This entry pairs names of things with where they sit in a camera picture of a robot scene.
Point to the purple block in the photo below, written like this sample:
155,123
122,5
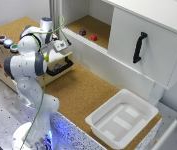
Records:
83,32

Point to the green button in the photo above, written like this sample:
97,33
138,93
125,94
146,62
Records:
14,48

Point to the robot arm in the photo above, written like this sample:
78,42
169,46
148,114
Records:
28,63

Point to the white sliding door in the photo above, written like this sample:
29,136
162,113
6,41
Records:
161,50

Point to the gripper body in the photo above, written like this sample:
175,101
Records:
61,45

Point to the wooden drawer box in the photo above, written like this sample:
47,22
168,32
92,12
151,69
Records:
11,30

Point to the white plastic box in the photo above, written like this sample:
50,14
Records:
121,120

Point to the white cabinet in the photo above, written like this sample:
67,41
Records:
98,63

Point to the red button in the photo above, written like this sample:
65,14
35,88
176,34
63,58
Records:
2,38

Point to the wooden drawer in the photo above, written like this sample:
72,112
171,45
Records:
59,60

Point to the blue button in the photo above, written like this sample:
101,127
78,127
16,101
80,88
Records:
8,42

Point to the yellow block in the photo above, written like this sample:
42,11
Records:
47,58

